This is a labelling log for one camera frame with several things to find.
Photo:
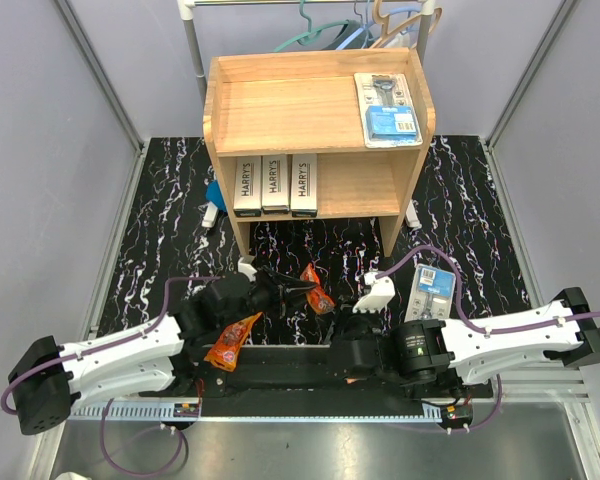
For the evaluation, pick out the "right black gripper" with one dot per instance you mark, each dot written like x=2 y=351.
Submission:
x=348 y=318

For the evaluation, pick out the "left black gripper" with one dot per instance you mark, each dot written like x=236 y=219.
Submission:
x=293 y=290

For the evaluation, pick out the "white Harry's box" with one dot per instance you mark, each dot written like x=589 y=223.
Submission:
x=303 y=193
x=248 y=187
x=275 y=197

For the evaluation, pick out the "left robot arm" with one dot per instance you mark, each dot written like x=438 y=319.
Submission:
x=52 y=381

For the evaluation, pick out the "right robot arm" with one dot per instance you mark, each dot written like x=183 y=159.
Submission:
x=457 y=353

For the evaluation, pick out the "blue object behind shelf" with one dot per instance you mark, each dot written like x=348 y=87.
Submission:
x=214 y=195

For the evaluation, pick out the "wooden two-tier shelf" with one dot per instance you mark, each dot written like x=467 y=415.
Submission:
x=306 y=102

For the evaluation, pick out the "razor blister pack on shelf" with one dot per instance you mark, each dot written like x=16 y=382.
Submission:
x=387 y=113

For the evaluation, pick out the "blue razor blister pack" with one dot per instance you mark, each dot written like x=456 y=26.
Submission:
x=431 y=295

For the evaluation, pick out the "white rack foot left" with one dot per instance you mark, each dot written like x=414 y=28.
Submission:
x=210 y=215

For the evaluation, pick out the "white rack foot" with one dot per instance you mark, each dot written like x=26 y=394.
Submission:
x=411 y=217
x=210 y=215

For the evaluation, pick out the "black marble mat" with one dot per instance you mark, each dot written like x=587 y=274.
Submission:
x=164 y=241

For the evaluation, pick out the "white rack foot right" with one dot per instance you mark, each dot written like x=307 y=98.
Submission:
x=411 y=217

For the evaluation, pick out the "teal clothes hanger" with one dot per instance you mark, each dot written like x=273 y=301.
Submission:
x=313 y=33

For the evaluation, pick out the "wooden clothes hanger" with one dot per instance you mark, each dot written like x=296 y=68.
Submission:
x=420 y=20

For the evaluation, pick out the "blue clothes hanger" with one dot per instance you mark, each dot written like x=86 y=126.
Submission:
x=368 y=31

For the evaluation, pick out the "metal clothes rack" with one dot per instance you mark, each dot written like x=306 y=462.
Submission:
x=188 y=12

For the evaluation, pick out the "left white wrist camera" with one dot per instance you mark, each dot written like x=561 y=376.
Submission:
x=245 y=266

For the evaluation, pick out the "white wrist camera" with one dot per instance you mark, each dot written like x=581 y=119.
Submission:
x=245 y=266
x=380 y=290

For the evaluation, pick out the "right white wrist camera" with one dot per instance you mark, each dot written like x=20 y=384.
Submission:
x=380 y=290

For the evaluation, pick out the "slotted cable duct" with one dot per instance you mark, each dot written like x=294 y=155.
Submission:
x=120 y=410

